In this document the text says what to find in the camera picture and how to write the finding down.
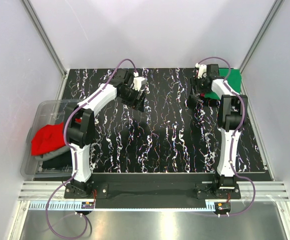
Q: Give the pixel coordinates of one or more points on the left aluminium frame post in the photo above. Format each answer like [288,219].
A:
[43,35]

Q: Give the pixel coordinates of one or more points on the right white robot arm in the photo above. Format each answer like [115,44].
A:
[230,120]

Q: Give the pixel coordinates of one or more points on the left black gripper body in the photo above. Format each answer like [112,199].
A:
[130,96]

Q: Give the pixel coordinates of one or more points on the right orange connector block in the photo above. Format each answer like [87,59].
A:
[221,206]

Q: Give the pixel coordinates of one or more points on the right aluminium frame post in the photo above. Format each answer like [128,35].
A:
[277,4]

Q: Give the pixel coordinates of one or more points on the left orange connector block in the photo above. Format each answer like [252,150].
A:
[88,205]

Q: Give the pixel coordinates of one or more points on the aluminium front rail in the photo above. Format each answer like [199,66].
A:
[265,190]

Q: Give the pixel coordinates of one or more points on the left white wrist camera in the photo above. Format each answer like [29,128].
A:
[138,81]

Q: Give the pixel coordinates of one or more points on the black marble pattern mat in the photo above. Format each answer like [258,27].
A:
[173,135]

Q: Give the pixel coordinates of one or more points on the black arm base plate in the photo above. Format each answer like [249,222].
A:
[84,190]

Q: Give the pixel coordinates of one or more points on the red t shirt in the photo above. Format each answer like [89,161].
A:
[49,138]

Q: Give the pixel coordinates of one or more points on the orange connector block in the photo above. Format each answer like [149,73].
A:
[221,206]
[88,205]

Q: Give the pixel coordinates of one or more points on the white slotted cable duct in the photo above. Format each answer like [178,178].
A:
[75,205]

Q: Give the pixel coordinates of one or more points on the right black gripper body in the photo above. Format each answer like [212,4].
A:
[199,83]

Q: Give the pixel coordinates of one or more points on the aluminium frame post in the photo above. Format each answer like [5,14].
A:
[277,4]
[43,35]

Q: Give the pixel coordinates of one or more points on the black t shirt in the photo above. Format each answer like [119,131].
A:
[59,162]

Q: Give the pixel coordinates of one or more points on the green t shirt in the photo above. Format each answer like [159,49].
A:
[234,80]

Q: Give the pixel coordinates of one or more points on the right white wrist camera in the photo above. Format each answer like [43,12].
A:
[201,70]

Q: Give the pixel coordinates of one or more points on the clear plastic bin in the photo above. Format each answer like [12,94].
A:
[48,113]

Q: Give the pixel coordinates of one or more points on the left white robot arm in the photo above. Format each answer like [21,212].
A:
[79,123]

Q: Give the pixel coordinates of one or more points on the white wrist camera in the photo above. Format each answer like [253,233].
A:
[201,70]
[138,81]

